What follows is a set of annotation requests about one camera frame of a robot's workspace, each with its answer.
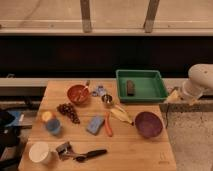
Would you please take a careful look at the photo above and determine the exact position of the yellow banana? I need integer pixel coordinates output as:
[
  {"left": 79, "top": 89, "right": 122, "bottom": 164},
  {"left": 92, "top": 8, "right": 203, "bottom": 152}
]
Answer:
[{"left": 110, "top": 105, "right": 134, "bottom": 125}]

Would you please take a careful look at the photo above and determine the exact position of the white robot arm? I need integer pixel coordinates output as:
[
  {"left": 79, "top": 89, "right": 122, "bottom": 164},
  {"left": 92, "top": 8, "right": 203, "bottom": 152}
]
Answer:
[{"left": 166, "top": 64, "right": 213, "bottom": 105}]

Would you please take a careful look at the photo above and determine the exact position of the purple bowl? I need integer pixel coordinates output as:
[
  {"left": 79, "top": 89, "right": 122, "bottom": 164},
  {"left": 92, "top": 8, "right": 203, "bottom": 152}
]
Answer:
[{"left": 135, "top": 111, "right": 163, "bottom": 138}]

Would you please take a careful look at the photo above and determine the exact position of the spoon in red bowl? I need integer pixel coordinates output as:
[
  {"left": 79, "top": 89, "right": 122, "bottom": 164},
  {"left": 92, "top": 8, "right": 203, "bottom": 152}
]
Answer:
[{"left": 76, "top": 80, "right": 90, "bottom": 102}]

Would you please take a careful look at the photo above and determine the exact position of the orange-red bowl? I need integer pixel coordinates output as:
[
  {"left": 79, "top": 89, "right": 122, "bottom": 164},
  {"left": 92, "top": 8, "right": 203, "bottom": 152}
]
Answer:
[{"left": 67, "top": 85, "right": 90, "bottom": 105}]

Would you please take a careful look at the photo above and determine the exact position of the green plastic tray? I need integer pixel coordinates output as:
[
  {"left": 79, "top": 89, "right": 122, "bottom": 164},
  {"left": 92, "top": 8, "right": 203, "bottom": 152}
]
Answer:
[{"left": 116, "top": 69, "right": 168, "bottom": 103}]

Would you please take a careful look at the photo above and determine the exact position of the dark brown block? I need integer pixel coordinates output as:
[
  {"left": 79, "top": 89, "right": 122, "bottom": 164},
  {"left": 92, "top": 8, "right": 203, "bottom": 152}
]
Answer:
[{"left": 127, "top": 80, "right": 135, "bottom": 96}]

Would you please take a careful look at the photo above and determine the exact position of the small metal cup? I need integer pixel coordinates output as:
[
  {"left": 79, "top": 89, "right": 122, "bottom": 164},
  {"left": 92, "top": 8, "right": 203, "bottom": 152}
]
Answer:
[{"left": 101, "top": 94, "right": 113, "bottom": 107}]

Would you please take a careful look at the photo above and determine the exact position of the orange carrot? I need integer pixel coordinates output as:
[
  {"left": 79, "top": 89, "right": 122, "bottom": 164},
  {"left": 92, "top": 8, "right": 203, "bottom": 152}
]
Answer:
[{"left": 105, "top": 113, "right": 113, "bottom": 137}]

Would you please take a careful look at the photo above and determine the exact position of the blue-white crumpled object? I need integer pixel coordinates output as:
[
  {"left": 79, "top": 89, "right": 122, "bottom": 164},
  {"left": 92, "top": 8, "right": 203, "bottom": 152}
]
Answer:
[{"left": 92, "top": 85, "right": 107, "bottom": 97}]

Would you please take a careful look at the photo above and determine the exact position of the blue sponge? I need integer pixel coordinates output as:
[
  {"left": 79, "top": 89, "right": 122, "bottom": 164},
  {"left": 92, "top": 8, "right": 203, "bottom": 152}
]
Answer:
[{"left": 86, "top": 116, "right": 104, "bottom": 135}]

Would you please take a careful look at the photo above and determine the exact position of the bunch of dark grapes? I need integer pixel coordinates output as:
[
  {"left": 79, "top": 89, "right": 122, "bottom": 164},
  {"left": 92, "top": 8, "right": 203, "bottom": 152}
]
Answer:
[{"left": 57, "top": 103, "right": 80, "bottom": 124}]

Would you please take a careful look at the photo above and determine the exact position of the blue cup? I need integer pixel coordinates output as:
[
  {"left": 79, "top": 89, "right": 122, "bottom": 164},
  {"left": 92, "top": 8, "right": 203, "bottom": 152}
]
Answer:
[{"left": 45, "top": 119, "right": 61, "bottom": 135}]

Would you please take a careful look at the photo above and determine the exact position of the small yellow-orange cup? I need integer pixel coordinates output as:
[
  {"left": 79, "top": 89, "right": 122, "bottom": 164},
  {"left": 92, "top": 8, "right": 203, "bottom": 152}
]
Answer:
[{"left": 41, "top": 111, "right": 55, "bottom": 123}]

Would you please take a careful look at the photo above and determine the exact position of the white cup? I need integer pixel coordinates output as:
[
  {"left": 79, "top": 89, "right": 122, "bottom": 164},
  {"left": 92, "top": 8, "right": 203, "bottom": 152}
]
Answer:
[{"left": 29, "top": 142, "right": 51, "bottom": 164}]

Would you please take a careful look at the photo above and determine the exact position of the black-handled can opener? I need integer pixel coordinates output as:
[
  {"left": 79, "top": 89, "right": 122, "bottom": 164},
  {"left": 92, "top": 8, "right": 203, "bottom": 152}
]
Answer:
[{"left": 56, "top": 141, "right": 107, "bottom": 163}]

